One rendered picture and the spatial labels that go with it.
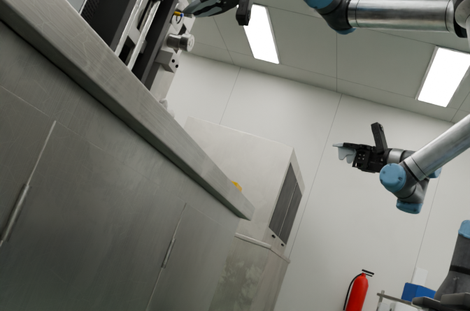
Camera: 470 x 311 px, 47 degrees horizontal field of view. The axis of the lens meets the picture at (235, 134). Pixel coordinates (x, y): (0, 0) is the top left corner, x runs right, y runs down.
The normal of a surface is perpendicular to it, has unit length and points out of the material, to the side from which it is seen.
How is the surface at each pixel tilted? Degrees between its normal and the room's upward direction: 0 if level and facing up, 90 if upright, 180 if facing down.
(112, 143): 90
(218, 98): 90
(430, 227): 90
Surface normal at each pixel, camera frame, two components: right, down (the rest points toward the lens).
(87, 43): 0.93, 0.28
